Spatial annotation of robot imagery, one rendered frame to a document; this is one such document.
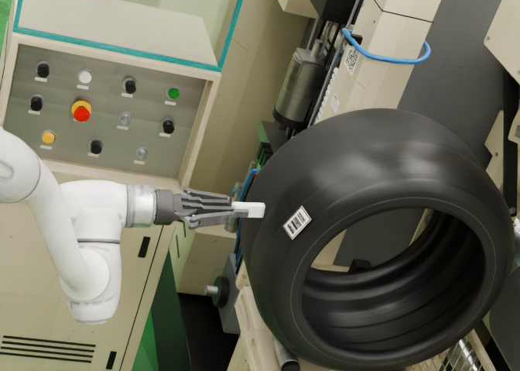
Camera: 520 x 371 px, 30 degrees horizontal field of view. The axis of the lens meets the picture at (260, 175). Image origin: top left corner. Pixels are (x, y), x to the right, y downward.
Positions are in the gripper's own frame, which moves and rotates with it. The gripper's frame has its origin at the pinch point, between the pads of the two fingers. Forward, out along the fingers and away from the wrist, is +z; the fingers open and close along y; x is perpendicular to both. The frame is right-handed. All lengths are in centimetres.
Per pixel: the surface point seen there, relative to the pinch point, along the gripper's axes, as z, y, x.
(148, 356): -1, 92, 126
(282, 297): 7.6, -12.2, 14.1
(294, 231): 7.4, -11.6, -2.8
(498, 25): 56, 22, -38
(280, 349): 12.4, -4.7, 35.6
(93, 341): -24, 60, 91
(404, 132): 31.7, 2.1, -19.7
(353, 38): 26.4, 31.6, -27.8
